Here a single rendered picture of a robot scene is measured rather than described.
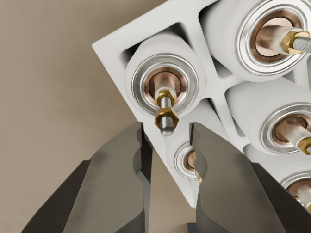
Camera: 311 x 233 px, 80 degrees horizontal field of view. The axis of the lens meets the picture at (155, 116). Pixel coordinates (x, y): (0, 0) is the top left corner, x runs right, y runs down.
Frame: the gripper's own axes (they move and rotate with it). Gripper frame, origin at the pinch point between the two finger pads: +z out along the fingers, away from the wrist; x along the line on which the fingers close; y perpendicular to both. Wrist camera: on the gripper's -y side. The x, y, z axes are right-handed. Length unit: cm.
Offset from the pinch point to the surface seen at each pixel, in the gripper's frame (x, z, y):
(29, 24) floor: -29.3, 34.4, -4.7
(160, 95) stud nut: -0.4, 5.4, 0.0
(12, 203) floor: -57, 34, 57
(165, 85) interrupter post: 0.0, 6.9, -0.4
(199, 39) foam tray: 4.7, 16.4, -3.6
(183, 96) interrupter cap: 2.2, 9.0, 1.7
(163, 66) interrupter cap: -0.2, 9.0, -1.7
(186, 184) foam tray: 5.1, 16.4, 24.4
